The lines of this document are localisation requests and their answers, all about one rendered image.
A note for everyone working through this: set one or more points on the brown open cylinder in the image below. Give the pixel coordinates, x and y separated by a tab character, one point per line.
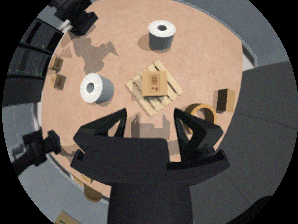
210	114

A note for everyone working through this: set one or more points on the brown cardboard carton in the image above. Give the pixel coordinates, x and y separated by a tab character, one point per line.
57	81

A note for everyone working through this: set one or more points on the tan cardboard carton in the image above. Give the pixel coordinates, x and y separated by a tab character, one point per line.
87	179
154	83
56	63

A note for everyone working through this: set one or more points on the tan rectangular block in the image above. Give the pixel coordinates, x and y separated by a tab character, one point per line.
226	99

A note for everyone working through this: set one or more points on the small square wooden pallet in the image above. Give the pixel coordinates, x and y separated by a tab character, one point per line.
165	101

